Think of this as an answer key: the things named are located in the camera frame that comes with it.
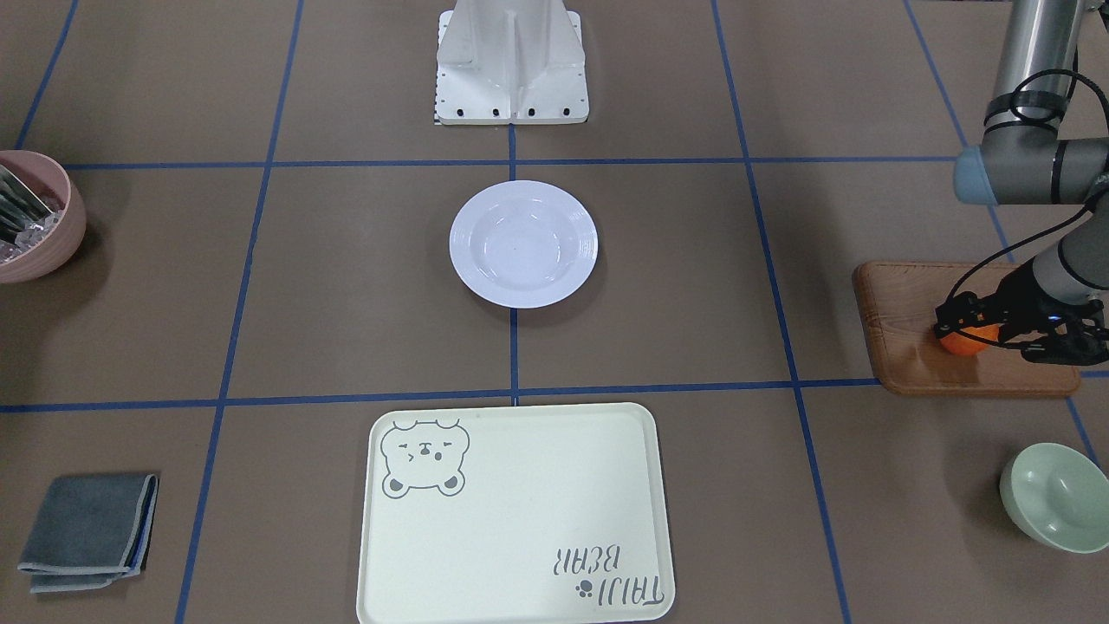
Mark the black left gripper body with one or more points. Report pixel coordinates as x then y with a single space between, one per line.
1017 301

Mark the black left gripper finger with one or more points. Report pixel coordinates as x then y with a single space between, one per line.
965 310
1015 335

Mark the orange fruit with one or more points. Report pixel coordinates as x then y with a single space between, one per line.
962 341

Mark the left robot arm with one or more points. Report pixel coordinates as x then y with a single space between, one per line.
1021 159

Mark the cream bear tray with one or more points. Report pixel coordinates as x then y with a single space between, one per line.
515 514

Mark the wooden cutting board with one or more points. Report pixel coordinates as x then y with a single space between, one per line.
897 301

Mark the light green bowl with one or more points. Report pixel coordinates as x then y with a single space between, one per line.
1058 497

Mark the white round plate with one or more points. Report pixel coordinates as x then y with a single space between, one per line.
523 244

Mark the grey folded cloth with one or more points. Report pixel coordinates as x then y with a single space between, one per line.
90 531

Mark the pink bowl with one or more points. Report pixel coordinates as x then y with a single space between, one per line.
44 176

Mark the metal scoop in bowl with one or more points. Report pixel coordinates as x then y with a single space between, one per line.
24 214

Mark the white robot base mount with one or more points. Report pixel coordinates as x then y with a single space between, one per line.
510 62

